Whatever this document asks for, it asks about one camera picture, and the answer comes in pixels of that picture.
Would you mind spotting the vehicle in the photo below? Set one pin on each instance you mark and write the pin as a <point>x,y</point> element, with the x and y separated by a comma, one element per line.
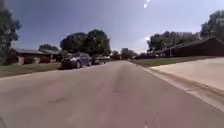
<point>98,59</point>

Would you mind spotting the distant trees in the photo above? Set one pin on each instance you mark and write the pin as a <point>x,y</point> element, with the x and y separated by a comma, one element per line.
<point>125,53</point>

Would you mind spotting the pair of round trees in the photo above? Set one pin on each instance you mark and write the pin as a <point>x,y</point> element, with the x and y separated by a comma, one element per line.
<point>90,41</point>

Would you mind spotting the grey asphalt road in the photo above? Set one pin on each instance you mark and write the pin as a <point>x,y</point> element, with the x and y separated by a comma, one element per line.
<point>100,96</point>

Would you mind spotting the dark blue car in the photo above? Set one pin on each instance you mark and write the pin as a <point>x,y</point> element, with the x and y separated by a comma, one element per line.
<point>76,60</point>

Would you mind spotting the green grass lawn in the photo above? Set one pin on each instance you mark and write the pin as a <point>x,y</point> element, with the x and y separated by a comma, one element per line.
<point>160,61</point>

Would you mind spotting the group of trees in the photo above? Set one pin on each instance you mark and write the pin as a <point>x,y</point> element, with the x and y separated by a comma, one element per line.
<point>166,40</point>

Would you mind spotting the pale concrete driveway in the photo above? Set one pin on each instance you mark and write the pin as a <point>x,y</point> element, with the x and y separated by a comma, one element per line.
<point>193,71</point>

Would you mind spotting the grass strip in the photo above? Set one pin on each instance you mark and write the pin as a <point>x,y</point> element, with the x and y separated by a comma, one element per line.
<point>23,68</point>

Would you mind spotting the dark low house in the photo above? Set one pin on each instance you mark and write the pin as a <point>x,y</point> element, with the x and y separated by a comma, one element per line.
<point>200,48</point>

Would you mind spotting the pale concrete kerb strip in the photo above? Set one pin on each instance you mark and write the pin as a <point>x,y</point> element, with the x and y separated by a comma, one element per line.
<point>200,93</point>

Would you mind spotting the large tree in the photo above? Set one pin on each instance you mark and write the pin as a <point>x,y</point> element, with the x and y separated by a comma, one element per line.
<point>5,30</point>
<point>213,25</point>

